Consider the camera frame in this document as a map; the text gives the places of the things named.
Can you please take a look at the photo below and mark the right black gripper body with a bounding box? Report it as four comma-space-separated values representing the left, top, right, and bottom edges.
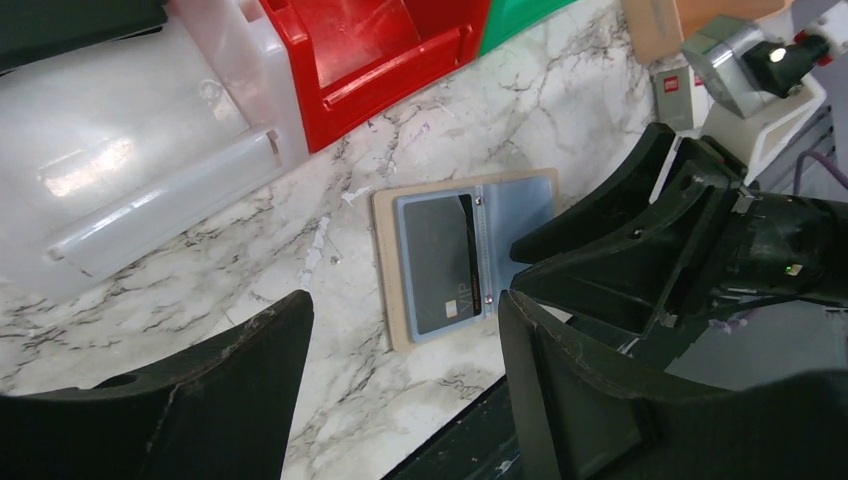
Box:
632, 173, 847, 369

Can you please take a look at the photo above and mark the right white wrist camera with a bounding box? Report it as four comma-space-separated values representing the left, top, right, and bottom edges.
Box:
677, 11, 847, 186

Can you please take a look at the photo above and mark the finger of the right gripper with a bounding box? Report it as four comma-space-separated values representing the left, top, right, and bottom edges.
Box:
511, 173, 739, 335
510, 122, 676, 264

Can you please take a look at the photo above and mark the small white red box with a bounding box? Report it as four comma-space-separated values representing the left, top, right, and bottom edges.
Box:
653, 66, 712, 132

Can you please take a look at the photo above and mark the green plastic bin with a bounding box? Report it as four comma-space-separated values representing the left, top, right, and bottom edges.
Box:
479, 0, 575, 56

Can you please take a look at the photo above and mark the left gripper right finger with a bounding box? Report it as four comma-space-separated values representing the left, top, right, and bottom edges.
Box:
498, 290, 847, 479

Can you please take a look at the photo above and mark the beige card holder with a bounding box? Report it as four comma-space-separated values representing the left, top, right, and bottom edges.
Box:
371, 168, 559, 352

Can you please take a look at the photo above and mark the orange mesh file organizer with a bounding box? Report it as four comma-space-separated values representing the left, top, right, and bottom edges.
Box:
621, 0, 792, 65

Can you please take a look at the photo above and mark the red plastic bin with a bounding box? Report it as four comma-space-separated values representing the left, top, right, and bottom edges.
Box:
261, 0, 491, 153

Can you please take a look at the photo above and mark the white plastic bin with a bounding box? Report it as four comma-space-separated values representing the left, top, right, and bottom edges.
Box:
1, 1, 309, 302

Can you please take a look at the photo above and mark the black credit card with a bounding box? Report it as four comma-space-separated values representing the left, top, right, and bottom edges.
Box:
1, 0, 168, 74

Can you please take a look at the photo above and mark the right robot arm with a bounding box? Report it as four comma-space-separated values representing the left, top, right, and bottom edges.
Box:
503, 123, 847, 369

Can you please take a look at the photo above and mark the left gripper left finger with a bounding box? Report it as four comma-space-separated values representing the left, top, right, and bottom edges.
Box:
1, 290, 314, 479

